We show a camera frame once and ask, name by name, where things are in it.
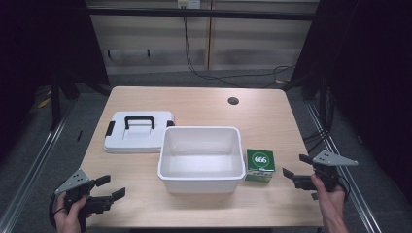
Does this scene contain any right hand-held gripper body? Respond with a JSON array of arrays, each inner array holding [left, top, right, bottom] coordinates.
[[311, 149, 360, 202]]

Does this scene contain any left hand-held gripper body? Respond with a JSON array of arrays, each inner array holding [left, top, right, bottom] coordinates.
[[53, 168, 98, 233]]

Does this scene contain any green cardboard box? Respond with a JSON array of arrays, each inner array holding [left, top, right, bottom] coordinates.
[[244, 148, 277, 183]]

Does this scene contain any white lid with black handle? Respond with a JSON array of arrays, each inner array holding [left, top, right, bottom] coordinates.
[[103, 110, 176, 154]]

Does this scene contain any white plastic storage box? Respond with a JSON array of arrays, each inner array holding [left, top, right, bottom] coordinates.
[[156, 125, 247, 195]]

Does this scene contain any person's right hand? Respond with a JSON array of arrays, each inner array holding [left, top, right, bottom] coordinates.
[[309, 173, 347, 224]]

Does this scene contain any person's left hand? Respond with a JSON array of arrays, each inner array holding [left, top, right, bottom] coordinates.
[[52, 191, 93, 233]]

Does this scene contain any black metal stand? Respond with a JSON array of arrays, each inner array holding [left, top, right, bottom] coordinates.
[[49, 72, 82, 131]]

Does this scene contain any yellow floor tape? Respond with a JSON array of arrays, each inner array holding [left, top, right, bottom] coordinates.
[[37, 96, 52, 110]]

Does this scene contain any black curtain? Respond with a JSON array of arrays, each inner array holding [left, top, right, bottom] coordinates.
[[290, 0, 412, 205]]

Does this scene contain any black horizontal bar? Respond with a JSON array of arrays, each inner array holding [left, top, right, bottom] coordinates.
[[86, 7, 321, 22]]

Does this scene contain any metal floor rail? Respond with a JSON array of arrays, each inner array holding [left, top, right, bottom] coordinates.
[[305, 102, 385, 233], [0, 106, 77, 233]]

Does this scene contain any black cable bundle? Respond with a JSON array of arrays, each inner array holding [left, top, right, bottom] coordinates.
[[302, 86, 336, 154]]

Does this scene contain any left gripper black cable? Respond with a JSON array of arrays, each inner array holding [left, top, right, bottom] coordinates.
[[48, 192, 67, 229]]

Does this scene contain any black cable on floor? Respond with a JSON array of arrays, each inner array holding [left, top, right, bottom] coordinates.
[[183, 17, 296, 89]]

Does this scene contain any white wall socket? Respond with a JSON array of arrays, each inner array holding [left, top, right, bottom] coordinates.
[[177, 0, 201, 10]]

